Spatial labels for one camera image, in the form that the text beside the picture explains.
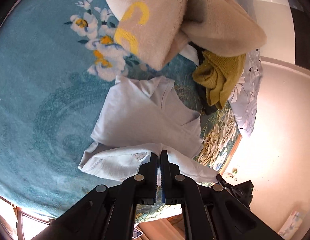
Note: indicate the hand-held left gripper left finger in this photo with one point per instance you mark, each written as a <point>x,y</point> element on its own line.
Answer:
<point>153,170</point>

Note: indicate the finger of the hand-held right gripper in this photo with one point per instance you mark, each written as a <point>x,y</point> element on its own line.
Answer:
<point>223,181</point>

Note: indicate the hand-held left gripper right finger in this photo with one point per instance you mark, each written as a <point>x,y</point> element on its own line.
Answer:
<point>166,170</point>

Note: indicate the pale blue t-shirt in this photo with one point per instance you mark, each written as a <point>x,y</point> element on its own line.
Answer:
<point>140,115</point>

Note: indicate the floral tissue packet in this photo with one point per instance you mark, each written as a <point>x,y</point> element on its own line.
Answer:
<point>291,221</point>

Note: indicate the blue floral duvet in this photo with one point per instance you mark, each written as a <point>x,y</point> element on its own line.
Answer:
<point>247,100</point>

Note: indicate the olive green knit garment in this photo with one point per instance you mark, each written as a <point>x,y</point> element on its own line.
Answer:
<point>220,80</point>

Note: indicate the beige fuzzy sweater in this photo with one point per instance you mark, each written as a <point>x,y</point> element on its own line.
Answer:
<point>215,27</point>

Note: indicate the glossy white wardrobe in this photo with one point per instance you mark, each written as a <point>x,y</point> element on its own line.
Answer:
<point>275,30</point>

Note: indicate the wooden bed side rail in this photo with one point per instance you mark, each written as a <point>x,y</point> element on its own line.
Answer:
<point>232,152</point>

